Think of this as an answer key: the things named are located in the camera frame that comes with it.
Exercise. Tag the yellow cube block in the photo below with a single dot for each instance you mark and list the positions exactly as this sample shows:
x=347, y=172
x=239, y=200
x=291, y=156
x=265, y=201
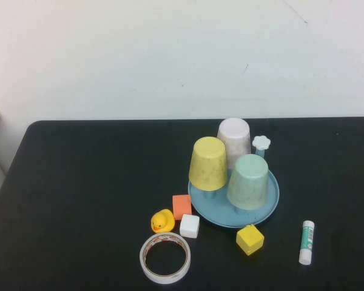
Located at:
x=250, y=241

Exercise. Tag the blue cup stand with posts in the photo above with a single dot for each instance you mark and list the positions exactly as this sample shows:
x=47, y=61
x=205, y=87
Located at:
x=218, y=212

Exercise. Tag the pale pink plastic cup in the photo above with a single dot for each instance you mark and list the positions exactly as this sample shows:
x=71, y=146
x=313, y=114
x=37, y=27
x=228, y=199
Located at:
x=233, y=133

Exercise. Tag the green and white glue stick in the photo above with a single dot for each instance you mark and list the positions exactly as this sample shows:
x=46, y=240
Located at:
x=307, y=242

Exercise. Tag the yellow rubber duck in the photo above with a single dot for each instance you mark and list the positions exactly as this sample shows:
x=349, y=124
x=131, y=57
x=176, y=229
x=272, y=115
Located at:
x=163, y=221

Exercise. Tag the white cube block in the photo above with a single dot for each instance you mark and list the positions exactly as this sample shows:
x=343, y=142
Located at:
x=189, y=225

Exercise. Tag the white double-sided tape roll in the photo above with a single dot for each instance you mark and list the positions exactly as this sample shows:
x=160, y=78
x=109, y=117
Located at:
x=165, y=238

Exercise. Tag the mint green plastic cup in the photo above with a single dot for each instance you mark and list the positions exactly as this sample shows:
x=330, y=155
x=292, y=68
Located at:
x=247, y=182

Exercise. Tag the orange cube block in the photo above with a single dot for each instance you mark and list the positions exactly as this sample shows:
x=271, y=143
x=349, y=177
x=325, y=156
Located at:
x=182, y=207

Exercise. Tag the yellow plastic cup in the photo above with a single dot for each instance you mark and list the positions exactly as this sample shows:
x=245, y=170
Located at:
x=207, y=163

